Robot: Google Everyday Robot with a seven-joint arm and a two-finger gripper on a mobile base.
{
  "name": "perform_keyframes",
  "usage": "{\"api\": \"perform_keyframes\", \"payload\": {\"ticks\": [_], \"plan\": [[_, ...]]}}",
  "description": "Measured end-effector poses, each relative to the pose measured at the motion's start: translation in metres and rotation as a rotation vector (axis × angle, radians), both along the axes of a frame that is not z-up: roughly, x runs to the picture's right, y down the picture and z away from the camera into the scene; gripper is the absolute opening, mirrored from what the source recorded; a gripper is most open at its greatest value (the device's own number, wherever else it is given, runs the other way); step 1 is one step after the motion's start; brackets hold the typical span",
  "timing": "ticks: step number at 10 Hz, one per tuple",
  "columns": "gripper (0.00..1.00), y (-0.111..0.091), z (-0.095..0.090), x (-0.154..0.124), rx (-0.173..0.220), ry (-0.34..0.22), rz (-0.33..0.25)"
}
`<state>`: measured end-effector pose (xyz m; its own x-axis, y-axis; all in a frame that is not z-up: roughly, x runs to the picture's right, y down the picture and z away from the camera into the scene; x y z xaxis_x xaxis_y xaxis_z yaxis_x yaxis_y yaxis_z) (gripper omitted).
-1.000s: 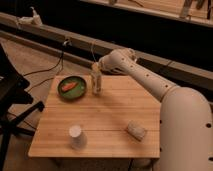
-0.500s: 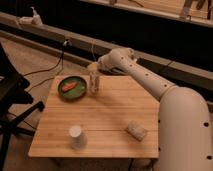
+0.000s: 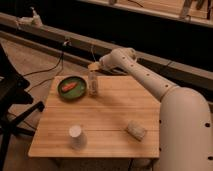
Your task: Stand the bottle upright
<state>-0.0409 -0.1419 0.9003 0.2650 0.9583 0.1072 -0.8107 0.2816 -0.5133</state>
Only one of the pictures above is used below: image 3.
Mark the beige sponge block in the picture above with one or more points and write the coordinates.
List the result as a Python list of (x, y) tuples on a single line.
[(136, 130)]

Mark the white spray bottle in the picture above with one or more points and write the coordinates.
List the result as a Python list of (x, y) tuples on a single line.
[(35, 19)]

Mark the green plate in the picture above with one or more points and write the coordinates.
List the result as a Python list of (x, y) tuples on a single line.
[(75, 93)]

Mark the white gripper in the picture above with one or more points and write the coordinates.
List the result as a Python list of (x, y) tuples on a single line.
[(105, 62)]

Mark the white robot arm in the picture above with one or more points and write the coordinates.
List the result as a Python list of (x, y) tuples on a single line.
[(186, 123)]

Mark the wooden table top board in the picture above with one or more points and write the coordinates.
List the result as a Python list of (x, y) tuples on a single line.
[(103, 119)]

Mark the black office chair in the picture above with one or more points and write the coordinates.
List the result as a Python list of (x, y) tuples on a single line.
[(12, 91)]

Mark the white paper cup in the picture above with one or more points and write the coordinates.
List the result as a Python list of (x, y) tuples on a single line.
[(78, 138)]

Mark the orange carrot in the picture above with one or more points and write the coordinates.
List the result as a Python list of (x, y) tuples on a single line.
[(69, 86)]

